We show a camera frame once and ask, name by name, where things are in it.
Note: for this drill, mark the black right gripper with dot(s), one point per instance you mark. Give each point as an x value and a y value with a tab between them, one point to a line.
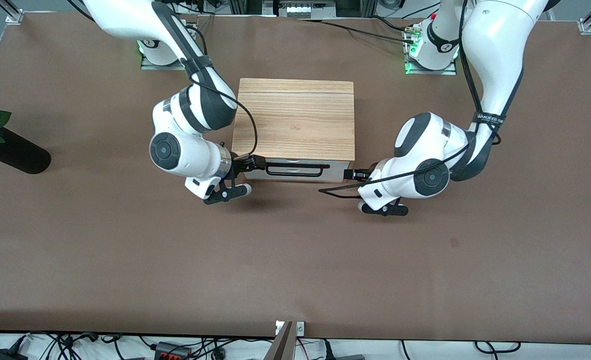
240	163

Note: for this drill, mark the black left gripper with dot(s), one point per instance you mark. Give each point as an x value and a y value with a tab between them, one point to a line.
363	175

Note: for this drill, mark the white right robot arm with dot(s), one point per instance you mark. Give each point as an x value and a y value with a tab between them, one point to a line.
185	150

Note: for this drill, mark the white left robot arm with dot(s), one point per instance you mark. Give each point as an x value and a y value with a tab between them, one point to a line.
495	50

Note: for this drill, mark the light wooden drawer cabinet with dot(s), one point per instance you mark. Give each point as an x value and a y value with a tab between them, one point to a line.
295	120

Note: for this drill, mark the white power strip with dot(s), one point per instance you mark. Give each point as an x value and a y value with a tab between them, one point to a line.
298	8

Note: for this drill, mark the dark grey power brick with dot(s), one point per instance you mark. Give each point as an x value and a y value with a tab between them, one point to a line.
350	357

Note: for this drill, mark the orange black connector box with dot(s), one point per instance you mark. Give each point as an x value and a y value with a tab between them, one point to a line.
173	352

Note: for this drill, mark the black cylindrical vase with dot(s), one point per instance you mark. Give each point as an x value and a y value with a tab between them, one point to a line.
20	157

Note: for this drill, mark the black power adapter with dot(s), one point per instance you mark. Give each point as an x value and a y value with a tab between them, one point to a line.
5	355

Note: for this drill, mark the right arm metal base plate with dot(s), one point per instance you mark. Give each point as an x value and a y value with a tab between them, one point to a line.
163	67

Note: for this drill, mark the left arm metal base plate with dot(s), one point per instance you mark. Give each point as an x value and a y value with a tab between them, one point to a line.
448	71

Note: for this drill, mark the small metal clamp bracket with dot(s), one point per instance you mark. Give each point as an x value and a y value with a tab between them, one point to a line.
300	328

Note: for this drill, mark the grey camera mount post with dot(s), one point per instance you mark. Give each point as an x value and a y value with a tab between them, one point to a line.
283	347

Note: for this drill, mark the aluminium table corner bracket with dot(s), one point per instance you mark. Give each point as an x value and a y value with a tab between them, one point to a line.
14	17
588	26

